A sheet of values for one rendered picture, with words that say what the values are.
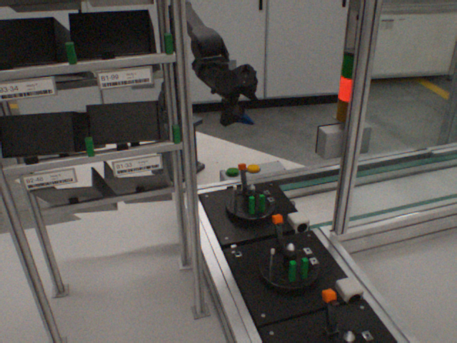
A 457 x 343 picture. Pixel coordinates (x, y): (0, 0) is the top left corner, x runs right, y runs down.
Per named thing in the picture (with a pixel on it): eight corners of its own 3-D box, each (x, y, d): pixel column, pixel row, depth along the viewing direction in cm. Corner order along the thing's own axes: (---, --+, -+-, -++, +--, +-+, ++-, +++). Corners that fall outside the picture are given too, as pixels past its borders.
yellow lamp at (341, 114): (332, 116, 98) (334, 96, 95) (350, 113, 99) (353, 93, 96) (343, 124, 94) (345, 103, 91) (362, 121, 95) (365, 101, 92)
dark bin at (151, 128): (114, 142, 104) (111, 112, 104) (167, 138, 106) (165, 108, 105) (89, 146, 77) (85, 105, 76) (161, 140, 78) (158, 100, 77)
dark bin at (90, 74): (36, 88, 93) (32, 54, 92) (95, 83, 94) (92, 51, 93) (-27, 68, 65) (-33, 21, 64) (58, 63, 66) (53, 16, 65)
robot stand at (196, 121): (177, 157, 166) (173, 109, 155) (206, 167, 158) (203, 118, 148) (150, 172, 156) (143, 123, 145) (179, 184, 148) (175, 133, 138)
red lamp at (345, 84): (334, 95, 95) (336, 74, 93) (353, 93, 96) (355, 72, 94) (345, 103, 91) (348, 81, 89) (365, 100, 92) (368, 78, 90)
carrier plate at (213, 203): (198, 199, 124) (198, 193, 123) (274, 185, 130) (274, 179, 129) (221, 251, 104) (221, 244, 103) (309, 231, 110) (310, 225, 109)
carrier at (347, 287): (223, 255, 103) (221, 214, 97) (311, 235, 109) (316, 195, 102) (257, 333, 83) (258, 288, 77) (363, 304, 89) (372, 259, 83)
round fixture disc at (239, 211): (219, 199, 120) (219, 194, 119) (265, 191, 124) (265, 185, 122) (234, 229, 108) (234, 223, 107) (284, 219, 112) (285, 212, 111)
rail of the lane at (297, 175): (180, 216, 132) (177, 186, 127) (417, 169, 154) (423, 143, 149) (183, 226, 128) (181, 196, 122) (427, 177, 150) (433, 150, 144)
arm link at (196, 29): (157, 21, 123) (158, -14, 115) (183, 18, 126) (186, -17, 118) (193, 80, 107) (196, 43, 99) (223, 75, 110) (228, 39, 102)
